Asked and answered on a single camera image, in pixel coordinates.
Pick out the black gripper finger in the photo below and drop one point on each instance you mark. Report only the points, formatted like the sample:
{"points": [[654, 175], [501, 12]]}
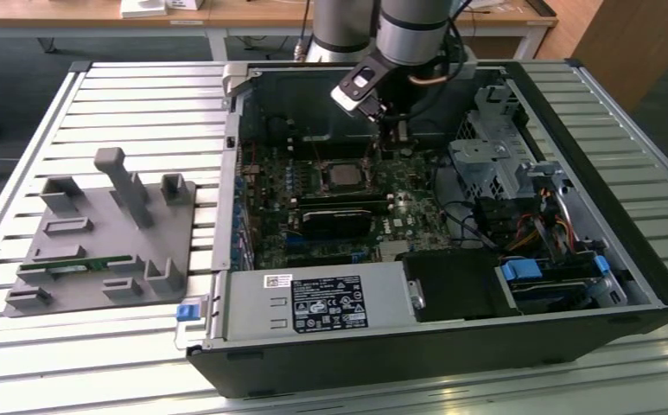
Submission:
{"points": [[402, 135], [386, 138]]}

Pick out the silver CPU plate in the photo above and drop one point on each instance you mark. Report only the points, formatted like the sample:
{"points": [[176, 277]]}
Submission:
{"points": [[348, 174]]}

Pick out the CPU socket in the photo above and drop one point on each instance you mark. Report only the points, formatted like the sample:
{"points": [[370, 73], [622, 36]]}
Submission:
{"points": [[324, 190]]}

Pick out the silver disk bay cage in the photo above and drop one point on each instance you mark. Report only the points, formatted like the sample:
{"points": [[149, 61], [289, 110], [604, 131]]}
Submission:
{"points": [[482, 164]]}

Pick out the black RAM stick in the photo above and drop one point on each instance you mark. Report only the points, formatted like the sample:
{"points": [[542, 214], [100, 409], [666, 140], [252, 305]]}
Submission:
{"points": [[338, 200]]}

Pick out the green motherboard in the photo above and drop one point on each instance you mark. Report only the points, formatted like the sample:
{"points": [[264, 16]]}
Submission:
{"points": [[413, 216]]}

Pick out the small silver heatsink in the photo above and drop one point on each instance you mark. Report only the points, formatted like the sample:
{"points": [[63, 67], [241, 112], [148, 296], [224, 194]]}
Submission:
{"points": [[394, 250]]}

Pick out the blue disk carrier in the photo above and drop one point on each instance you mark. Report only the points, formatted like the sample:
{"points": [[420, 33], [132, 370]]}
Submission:
{"points": [[520, 270]]}

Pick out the wooden cabinet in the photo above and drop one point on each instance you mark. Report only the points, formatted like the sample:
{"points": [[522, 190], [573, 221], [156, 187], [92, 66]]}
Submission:
{"points": [[626, 47]]}

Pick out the silver power supply unit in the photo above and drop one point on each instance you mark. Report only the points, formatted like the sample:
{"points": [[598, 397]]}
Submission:
{"points": [[252, 302]]}

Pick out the blue drive tab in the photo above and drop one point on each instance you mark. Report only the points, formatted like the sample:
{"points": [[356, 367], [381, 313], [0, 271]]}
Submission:
{"points": [[600, 266]]}

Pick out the white box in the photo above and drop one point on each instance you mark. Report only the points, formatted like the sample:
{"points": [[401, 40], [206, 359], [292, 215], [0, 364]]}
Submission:
{"points": [[143, 8]]}

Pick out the black PC case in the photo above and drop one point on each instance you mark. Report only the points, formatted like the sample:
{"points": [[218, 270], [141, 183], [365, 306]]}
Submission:
{"points": [[425, 363]]}

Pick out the blue case latch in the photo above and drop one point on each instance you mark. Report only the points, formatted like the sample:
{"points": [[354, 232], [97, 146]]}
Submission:
{"points": [[189, 312]]}

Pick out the grey parts rack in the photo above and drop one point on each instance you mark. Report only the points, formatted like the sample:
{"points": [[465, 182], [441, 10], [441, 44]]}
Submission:
{"points": [[108, 242]]}

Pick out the wooden desk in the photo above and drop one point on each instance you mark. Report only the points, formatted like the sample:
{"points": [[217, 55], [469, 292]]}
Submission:
{"points": [[79, 19]]}

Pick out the green RAM stick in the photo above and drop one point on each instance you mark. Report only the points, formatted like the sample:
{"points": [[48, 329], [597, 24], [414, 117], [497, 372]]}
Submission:
{"points": [[100, 263]]}

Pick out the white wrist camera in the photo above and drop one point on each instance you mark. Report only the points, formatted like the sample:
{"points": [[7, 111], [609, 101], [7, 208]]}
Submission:
{"points": [[356, 88]]}

